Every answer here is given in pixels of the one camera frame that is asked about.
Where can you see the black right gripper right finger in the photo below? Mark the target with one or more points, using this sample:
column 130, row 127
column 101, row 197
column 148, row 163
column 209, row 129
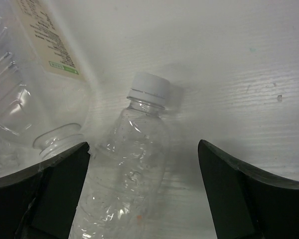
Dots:
column 245, row 201

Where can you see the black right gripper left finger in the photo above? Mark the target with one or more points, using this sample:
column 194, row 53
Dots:
column 40, row 202

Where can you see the large clear bottle cream label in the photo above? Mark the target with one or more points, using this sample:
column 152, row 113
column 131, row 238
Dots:
column 44, row 97

